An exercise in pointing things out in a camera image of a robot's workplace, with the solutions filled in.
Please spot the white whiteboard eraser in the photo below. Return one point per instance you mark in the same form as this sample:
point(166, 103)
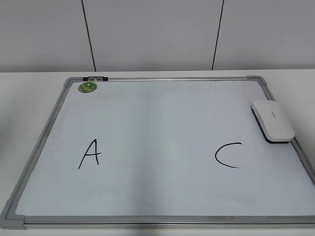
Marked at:
point(273, 122)

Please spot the green round magnet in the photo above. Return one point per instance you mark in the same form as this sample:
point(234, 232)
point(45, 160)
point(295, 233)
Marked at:
point(87, 87)

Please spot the white magnetic whiteboard grey frame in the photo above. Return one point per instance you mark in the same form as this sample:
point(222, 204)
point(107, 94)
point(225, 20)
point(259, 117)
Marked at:
point(153, 152)

